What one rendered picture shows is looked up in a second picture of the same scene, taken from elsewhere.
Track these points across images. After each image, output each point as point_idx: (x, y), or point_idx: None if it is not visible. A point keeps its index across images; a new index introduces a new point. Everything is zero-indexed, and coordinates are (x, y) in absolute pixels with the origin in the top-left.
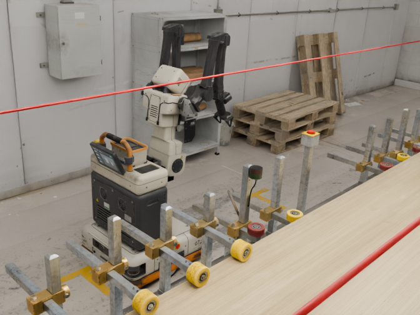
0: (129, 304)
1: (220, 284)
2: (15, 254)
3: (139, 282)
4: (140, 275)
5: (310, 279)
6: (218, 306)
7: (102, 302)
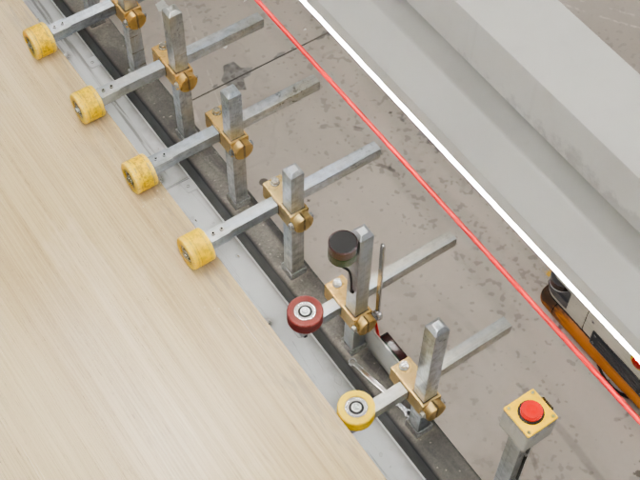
0: (519, 303)
1: (130, 213)
2: None
3: (550, 305)
4: (557, 298)
5: (109, 352)
6: (77, 201)
7: (525, 256)
